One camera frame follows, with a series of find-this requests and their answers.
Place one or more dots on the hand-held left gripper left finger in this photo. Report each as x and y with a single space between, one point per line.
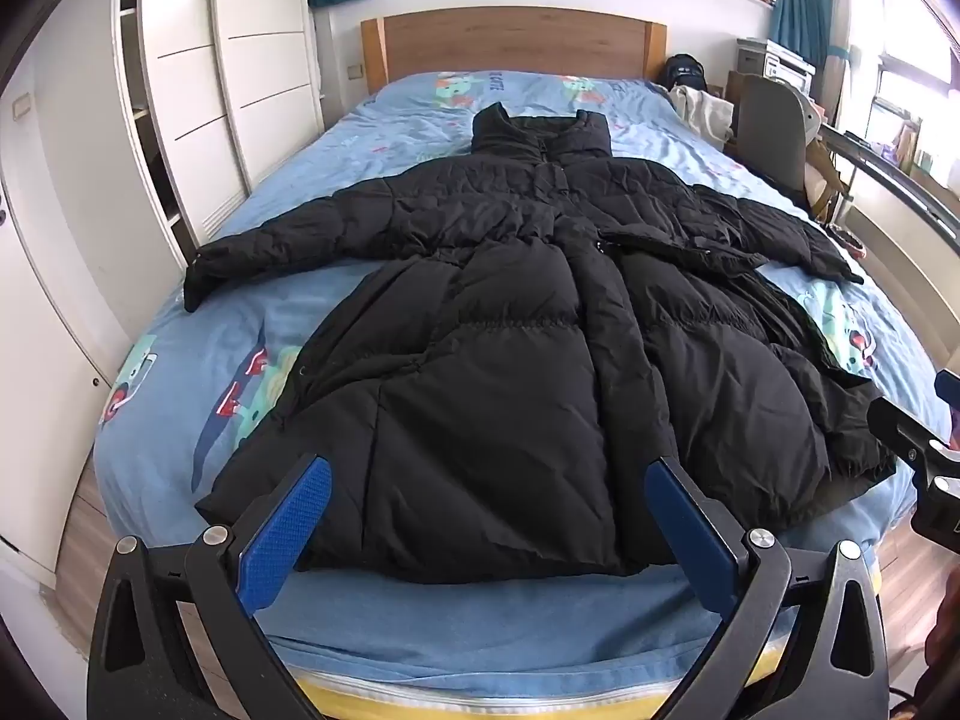
289 532

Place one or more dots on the dark metal rail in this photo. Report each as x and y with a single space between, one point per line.
892 165

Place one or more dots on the black backpack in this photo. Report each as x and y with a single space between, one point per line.
686 73

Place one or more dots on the wooden headboard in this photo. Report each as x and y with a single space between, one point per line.
510 41

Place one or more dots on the white cloth bag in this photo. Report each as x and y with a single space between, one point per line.
701 116

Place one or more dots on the grey chair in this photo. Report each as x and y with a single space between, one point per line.
769 127

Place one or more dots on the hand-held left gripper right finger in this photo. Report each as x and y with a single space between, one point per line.
690 532

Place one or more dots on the black puffer coat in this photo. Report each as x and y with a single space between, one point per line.
487 390

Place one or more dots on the white printer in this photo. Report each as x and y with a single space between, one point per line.
780 64

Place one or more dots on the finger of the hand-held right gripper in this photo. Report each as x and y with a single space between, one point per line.
951 409
904 431

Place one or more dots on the white light switch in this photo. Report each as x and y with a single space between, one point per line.
22 105

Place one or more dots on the white wardrobe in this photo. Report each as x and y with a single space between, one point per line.
247 52

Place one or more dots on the bed with blue printed sheet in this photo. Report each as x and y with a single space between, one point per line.
187 330

